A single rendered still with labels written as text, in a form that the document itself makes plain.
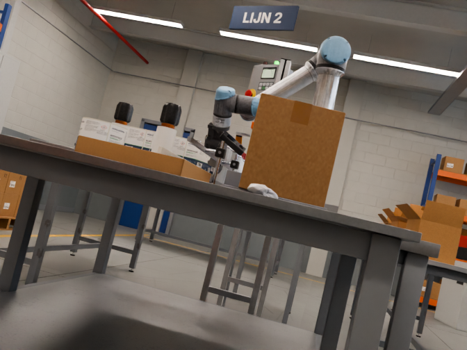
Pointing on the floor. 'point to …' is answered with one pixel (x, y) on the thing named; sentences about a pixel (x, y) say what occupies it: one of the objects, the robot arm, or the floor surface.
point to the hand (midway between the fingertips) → (219, 171)
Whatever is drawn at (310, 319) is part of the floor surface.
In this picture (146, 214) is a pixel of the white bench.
